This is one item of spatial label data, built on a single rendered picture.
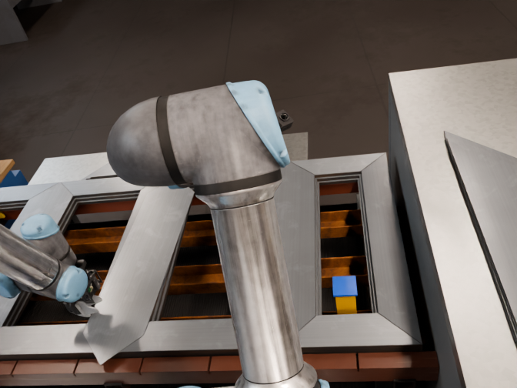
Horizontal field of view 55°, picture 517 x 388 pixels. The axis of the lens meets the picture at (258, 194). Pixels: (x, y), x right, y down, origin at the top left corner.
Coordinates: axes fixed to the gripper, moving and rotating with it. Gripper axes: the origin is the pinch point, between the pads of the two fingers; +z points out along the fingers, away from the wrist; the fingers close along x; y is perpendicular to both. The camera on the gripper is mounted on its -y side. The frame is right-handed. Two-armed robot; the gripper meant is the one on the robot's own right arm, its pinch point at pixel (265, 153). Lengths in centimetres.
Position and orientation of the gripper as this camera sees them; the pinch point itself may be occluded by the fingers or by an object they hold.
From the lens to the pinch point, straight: 134.8
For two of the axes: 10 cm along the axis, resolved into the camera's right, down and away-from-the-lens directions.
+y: -8.2, 5.7, -0.5
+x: 5.6, 7.8, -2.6
